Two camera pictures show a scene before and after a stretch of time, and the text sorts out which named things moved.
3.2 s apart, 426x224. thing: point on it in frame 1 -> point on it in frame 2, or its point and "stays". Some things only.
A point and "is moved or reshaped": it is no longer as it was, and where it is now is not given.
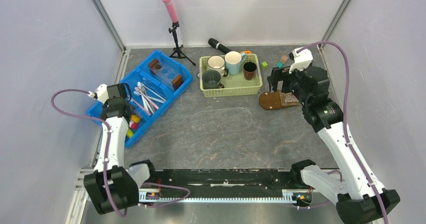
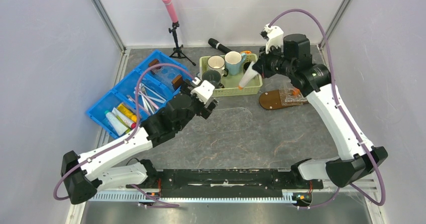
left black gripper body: [106, 105] -> [197, 107]
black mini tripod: [177, 50] stays
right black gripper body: [295, 80] -> [274, 62]
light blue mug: [233, 60] stays
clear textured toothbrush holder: [288, 99] is moved or reshaped
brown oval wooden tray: [271, 100] stays
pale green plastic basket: [248, 83] stays
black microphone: [219, 45] stays
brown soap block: [178, 81] stays
